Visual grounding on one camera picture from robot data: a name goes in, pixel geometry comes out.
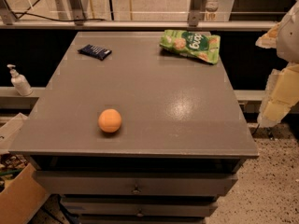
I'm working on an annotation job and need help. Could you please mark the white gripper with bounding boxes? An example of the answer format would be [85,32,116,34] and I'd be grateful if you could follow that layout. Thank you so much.
[255,1,299,128]

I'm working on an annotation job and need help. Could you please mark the orange fruit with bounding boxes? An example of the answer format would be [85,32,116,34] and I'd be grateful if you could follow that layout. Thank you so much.
[98,109,122,133]

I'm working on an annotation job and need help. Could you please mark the green rice chip bag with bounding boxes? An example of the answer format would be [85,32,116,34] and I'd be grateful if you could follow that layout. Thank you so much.
[160,30,221,64]

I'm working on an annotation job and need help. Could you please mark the grey drawer cabinet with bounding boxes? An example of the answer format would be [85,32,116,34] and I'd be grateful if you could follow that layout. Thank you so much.
[10,32,258,224]

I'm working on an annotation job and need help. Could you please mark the dark blue snack packet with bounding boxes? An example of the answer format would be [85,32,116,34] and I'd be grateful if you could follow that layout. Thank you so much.
[78,44,112,61]

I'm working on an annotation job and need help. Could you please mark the top drawer knob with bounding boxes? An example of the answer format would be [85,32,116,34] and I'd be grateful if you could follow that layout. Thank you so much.
[132,186,141,195]

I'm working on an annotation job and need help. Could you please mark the white pump bottle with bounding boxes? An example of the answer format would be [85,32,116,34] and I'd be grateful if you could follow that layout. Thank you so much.
[7,64,33,96]

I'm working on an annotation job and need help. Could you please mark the cardboard box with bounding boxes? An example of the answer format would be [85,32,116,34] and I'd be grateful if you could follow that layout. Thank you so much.
[0,164,50,224]

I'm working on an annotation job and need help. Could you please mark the black cable on rail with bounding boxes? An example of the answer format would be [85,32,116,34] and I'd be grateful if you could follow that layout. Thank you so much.
[12,11,107,23]

